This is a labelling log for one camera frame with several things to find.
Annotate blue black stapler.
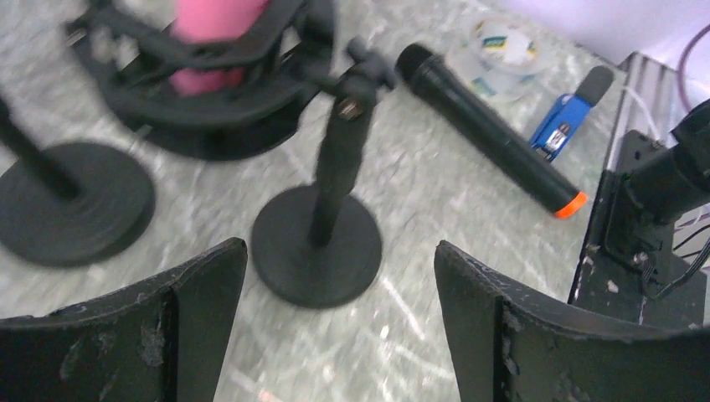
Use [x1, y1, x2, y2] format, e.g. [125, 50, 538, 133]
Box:
[529, 65, 615, 162]

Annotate black round-base clip stand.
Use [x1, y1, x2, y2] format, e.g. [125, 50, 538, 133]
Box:
[1, 101, 156, 267]

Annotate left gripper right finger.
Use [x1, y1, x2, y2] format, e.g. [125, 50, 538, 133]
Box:
[434, 241, 709, 401]

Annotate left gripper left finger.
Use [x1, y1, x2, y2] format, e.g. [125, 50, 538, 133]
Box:
[1, 238, 248, 401]

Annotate black microphone orange end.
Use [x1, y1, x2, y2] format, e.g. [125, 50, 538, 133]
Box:
[396, 43, 588, 219]

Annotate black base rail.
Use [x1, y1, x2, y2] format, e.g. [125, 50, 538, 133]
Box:
[569, 101, 709, 329]

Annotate black round-base shock-mount stand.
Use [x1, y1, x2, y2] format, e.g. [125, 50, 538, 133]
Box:
[64, 1, 397, 309]

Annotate clear tape roll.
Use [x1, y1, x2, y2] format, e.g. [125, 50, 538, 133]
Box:
[445, 14, 551, 103]

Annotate pink microphone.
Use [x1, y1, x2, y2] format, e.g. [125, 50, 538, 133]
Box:
[171, 0, 269, 95]

